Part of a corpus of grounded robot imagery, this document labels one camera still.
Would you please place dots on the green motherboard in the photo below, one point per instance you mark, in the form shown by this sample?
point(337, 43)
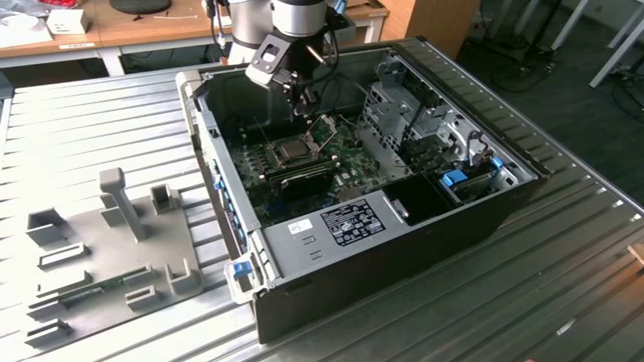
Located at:
point(355, 160)

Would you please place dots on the red packet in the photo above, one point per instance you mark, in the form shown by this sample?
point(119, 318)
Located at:
point(60, 3)

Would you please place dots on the wooden desk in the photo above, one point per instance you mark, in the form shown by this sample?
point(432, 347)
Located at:
point(160, 26)
point(25, 52)

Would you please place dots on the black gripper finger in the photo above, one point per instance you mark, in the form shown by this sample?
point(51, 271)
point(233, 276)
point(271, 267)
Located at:
point(301, 105)

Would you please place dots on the small white sticker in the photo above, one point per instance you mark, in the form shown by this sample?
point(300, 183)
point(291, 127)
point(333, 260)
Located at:
point(299, 227)

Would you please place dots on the black round object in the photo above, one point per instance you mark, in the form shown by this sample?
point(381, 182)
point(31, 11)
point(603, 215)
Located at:
point(140, 5)

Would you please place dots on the hard disk in blue carrier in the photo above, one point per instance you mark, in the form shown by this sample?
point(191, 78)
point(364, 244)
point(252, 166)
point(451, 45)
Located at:
point(455, 178)

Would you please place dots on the black PC case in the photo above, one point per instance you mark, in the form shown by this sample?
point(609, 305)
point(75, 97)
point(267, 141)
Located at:
point(377, 286)

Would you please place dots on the pale blue teach pendant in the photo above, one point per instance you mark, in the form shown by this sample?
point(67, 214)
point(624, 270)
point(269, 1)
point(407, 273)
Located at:
point(340, 4)

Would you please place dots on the wooden cabinet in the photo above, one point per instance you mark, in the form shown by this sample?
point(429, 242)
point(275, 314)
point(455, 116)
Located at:
point(437, 22)

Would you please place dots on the grey parts rack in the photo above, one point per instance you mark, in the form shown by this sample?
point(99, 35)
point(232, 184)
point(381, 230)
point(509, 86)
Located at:
point(100, 245)

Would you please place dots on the green RAM stick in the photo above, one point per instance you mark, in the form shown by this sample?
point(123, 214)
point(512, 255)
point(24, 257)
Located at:
point(92, 289)

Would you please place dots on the silver CPU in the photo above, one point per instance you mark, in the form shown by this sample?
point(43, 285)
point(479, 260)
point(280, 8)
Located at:
point(292, 151)

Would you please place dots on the blue case latch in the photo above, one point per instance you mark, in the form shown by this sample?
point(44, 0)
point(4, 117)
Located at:
point(241, 268)

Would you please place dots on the silver perforated drive cage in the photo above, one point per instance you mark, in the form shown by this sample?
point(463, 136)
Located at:
point(384, 124)

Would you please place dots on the white cardboard box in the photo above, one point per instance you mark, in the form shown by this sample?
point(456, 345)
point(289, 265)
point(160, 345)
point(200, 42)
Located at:
point(68, 22)

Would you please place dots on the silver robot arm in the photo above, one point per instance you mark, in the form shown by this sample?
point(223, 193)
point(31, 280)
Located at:
point(296, 15)

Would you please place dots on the blue drive bay tab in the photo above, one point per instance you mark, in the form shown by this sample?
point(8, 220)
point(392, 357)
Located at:
point(497, 163)

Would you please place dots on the grey power supply unit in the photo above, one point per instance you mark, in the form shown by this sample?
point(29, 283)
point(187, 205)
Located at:
point(296, 256)

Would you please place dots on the white table leg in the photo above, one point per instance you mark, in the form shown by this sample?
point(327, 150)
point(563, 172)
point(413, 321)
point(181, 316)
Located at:
point(616, 62)
point(568, 22)

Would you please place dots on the CPU socket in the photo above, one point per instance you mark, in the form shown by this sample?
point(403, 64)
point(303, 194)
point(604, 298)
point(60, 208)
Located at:
point(289, 163)

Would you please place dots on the black graphics card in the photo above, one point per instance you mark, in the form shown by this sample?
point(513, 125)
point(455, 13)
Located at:
point(307, 186)

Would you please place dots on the black wheeled stand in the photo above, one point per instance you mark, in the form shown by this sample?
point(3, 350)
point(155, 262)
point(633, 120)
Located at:
point(539, 34)

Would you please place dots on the black white rating label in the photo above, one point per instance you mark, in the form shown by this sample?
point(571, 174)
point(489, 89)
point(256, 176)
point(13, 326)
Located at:
point(352, 222)

